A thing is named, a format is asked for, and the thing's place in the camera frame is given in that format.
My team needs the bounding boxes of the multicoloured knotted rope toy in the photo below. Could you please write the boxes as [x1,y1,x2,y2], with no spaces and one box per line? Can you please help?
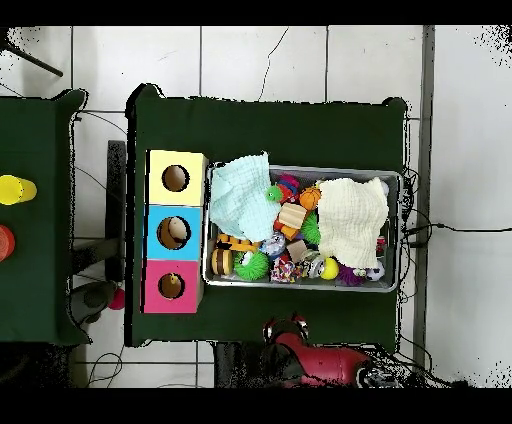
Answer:
[270,253,303,284]

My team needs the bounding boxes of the clear mesh bin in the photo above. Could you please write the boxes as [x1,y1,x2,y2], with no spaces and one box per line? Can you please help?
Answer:
[201,161,402,294]

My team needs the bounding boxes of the wooden box with three holes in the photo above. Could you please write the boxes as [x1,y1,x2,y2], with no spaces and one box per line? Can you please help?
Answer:
[141,149,209,315]

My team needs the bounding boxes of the mint green muslin cloth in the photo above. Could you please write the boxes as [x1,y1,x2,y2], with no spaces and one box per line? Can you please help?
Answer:
[208,150,283,244]

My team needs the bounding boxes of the ridged wooden block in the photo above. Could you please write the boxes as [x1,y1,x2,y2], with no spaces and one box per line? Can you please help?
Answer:
[277,202,308,231]

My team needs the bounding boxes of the clear glitter ball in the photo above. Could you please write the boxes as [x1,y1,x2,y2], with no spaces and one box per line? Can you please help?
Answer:
[258,231,287,257]

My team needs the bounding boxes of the green spiky ball with eyes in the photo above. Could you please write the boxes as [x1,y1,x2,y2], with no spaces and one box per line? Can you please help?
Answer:
[232,250,271,281]

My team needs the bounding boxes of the small orange basketball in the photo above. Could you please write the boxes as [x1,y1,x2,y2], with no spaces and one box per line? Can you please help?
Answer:
[298,186,322,212]

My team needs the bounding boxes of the wooden striped burger toy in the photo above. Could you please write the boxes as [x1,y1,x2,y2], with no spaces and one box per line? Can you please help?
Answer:
[210,247,234,276]

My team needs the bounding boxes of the yellow ball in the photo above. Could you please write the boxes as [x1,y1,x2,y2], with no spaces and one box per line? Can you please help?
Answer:
[319,256,341,281]

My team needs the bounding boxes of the cream muslin cloth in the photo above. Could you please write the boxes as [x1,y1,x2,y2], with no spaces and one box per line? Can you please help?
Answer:
[315,176,390,270]

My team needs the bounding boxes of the black padded upright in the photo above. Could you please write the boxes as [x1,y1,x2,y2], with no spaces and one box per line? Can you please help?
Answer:
[104,139,128,283]

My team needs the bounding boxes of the dark green side table cloth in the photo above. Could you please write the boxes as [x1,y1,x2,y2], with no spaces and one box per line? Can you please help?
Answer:
[0,88,93,347]

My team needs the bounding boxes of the yellow plastic cup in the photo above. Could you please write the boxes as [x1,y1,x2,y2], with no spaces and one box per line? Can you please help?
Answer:
[0,174,38,206]

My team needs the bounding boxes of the red plastic cup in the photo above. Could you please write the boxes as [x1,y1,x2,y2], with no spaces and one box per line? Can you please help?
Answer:
[0,224,16,263]

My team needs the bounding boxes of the black tripod leg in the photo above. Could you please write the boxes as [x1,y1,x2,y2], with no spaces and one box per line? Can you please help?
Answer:
[0,37,64,78]

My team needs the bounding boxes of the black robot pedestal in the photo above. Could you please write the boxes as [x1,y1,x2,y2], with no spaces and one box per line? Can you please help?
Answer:
[214,341,281,388]

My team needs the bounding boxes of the black power cable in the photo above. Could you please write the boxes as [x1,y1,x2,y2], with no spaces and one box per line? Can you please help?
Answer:
[401,222,512,249]

